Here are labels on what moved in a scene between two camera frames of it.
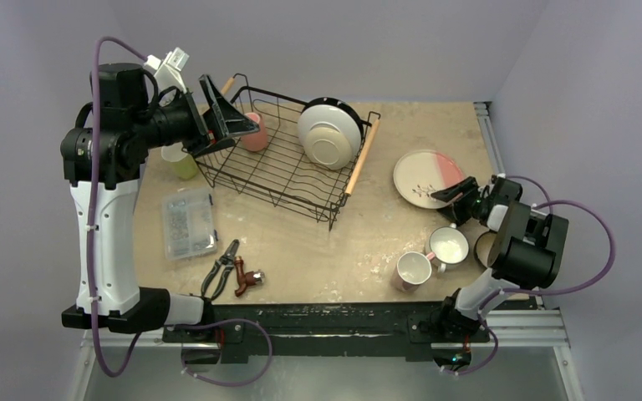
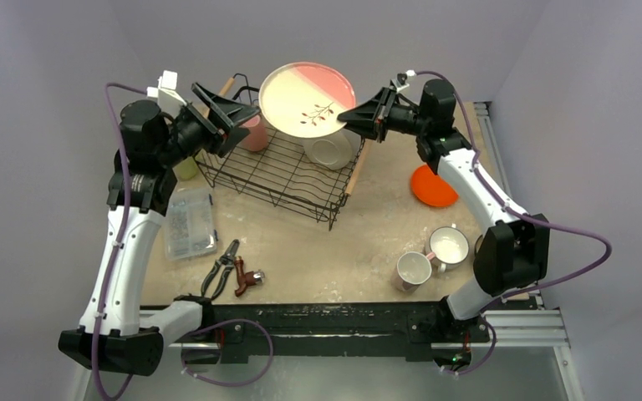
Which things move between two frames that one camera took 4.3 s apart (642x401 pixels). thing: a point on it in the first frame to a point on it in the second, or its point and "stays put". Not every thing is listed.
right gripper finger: x=461 y=211 to x=364 y=124
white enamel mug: x=448 y=245 stays put
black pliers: x=227 y=259 stays put
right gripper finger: x=456 y=189 to x=368 y=119
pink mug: x=257 y=141 stays put
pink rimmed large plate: x=417 y=174 to x=303 y=99
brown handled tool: x=245 y=280 stays put
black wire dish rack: x=305 y=157 stays put
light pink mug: x=413 y=268 stays put
